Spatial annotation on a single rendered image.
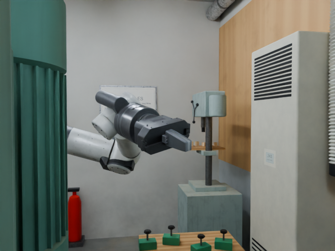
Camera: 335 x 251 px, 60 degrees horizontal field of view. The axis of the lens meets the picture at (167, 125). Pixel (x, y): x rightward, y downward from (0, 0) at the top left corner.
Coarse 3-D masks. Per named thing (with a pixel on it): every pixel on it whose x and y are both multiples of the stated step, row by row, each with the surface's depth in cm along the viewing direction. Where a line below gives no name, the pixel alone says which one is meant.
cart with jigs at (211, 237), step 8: (144, 232) 183; (192, 232) 209; (200, 232) 209; (208, 232) 209; (216, 232) 209; (224, 232) 182; (144, 240) 184; (152, 240) 184; (160, 240) 196; (168, 240) 188; (176, 240) 187; (184, 240) 196; (192, 240) 196; (200, 240) 177; (208, 240) 196; (216, 240) 184; (224, 240) 184; (232, 240) 196; (144, 248) 180; (152, 248) 181; (160, 248) 184; (168, 248) 184; (176, 248) 184; (184, 248) 184; (192, 248) 175; (200, 248) 173; (208, 248) 176; (216, 248) 182; (224, 248) 181; (232, 248) 184; (240, 248) 184
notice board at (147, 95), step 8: (104, 88) 319; (112, 88) 321; (120, 88) 322; (128, 88) 324; (136, 88) 325; (144, 88) 327; (152, 88) 328; (136, 96) 325; (144, 96) 327; (152, 96) 329; (144, 104) 327; (152, 104) 329
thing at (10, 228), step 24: (0, 0) 13; (0, 24) 13; (0, 48) 13; (0, 72) 13; (0, 96) 13; (0, 120) 13; (0, 144) 13; (0, 168) 13; (0, 192) 13; (0, 216) 13; (0, 240) 13
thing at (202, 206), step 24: (192, 96) 284; (216, 96) 229; (192, 144) 282; (216, 144) 280; (192, 192) 252; (216, 192) 252; (192, 216) 241; (216, 216) 244; (240, 216) 247; (240, 240) 247
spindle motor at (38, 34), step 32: (32, 0) 27; (32, 32) 27; (64, 32) 33; (32, 64) 28; (64, 64) 33; (32, 96) 28; (64, 96) 33; (32, 128) 28; (64, 128) 33; (32, 160) 28; (64, 160) 33; (32, 192) 28; (64, 192) 33; (32, 224) 28; (64, 224) 33
